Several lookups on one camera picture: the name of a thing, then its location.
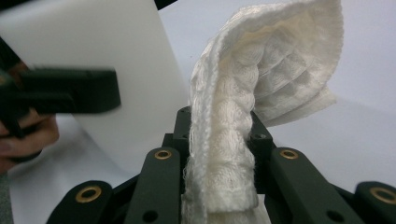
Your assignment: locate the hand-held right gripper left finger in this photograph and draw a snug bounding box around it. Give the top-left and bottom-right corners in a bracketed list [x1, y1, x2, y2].
[162, 105, 191, 157]

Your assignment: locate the white knitted cloth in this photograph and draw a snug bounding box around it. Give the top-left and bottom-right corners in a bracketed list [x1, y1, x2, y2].
[180, 0, 346, 224]

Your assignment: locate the white table mat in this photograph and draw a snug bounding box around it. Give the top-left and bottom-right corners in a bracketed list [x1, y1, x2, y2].
[6, 0, 396, 224]

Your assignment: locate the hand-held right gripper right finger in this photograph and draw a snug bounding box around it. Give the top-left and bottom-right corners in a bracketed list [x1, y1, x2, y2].
[247, 111, 276, 153]

